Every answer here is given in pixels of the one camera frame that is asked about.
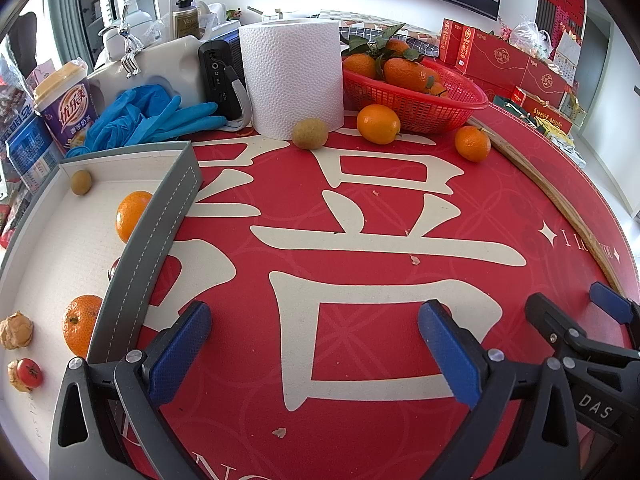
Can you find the narrow red gift box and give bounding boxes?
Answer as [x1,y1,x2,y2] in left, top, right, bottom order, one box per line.
[440,19,463,63]

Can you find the red plastic basket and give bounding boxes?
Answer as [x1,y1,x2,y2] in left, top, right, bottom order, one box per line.
[341,55,489,135]

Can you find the pile of leafy mandarins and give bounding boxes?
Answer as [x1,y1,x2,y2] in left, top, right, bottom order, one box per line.
[342,22,451,98]

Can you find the white plastic jug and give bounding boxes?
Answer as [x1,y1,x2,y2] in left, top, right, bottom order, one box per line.
[125,7,153,31]

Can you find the red and gold apple box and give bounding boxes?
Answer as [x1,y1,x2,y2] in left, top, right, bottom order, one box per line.
[512,85,576,126]

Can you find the long wooden board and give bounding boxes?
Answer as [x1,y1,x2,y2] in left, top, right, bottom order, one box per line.
[467,115,628,301]

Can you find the dark bottle with label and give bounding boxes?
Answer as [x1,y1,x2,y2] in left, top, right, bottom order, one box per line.
[168,0,201,41]

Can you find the checkered cloth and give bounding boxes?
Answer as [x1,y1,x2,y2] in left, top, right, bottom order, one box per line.
[320,9,441,58]

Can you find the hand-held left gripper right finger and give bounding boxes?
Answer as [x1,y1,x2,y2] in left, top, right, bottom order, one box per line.
[418,300,581,480]

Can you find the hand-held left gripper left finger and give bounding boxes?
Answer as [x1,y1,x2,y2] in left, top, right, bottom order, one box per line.
[48,301,213,480]

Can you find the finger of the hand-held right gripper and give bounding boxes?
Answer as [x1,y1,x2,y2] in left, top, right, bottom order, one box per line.
[589,281,640,348]
[525,292,640,376]

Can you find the purple milk tea cup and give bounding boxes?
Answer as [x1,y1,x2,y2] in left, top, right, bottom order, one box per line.
[32,60,98,156]

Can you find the clear plastic bag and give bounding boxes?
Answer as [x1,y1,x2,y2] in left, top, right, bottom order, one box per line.
[500,17,553,61]

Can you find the white paper towel roll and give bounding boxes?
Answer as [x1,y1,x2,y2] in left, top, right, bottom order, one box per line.
[238,18,345,139]

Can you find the silver metal figurine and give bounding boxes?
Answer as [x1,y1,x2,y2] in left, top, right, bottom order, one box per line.
[98,2,143,78]

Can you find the walnut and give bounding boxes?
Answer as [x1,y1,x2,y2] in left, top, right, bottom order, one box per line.
[0,311,34,350]

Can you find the desk calendar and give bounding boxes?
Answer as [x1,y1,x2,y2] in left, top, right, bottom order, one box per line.
[550,30,583,86]

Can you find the doorway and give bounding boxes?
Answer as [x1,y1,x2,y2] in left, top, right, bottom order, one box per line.
[582,10,613,131]

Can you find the glass display cabinet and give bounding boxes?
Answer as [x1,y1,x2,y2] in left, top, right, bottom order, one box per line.
[50,0,161,61]

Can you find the blue rubber gloves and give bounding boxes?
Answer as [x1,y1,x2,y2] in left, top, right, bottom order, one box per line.
[80,85,228,151]

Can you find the small orange mandarin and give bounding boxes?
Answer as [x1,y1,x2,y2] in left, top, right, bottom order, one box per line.
[115,190,153,243]
[357,104,401,144]

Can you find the black speaker with strap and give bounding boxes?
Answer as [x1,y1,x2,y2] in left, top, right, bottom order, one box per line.
[198,30,251,133]

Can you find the grey tray with white lining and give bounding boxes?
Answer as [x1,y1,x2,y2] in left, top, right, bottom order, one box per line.
[0,141,203,480]

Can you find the blue and white packet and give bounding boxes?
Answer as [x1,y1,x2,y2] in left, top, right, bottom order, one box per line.
[0,105,66,196]

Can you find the white and green carton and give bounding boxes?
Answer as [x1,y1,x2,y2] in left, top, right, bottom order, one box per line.
[545,120,588,166]

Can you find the mandarin with green stem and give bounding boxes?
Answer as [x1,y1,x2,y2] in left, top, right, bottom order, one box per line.
[454,125,492,163]
[62,294,103,357]

